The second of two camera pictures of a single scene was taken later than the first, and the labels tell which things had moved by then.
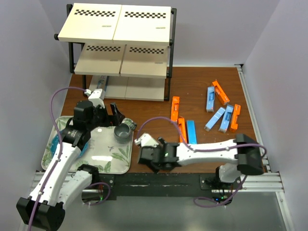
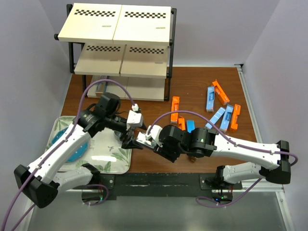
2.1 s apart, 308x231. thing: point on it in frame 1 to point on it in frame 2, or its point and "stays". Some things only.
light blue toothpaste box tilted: (213, 119) stays
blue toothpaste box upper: (210, 99) stays
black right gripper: (161, 141) to (163, 151)
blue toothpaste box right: (226, 118) stays
